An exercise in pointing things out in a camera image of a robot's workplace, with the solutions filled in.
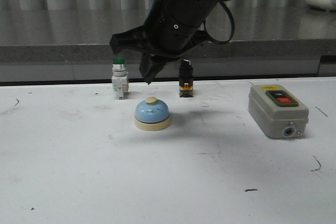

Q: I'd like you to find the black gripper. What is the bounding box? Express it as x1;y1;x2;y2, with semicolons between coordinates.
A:
110;1;214;84

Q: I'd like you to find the blue call bell cream base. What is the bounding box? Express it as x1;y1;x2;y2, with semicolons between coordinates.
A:
134;97;171;131

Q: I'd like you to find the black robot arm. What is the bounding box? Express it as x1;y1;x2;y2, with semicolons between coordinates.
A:
110;0;235;84

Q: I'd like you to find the grey stone counter ledge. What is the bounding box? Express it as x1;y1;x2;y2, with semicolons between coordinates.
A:
1;7;335;83

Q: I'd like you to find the green pushbutton switch white body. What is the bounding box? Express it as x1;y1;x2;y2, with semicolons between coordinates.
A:
111;57;129;99

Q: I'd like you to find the black selector switch yellow base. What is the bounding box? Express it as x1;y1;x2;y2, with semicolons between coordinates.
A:
179;59;194;98

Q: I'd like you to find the grey on off switch box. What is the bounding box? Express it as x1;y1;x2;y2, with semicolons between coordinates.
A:
248;84;309;138

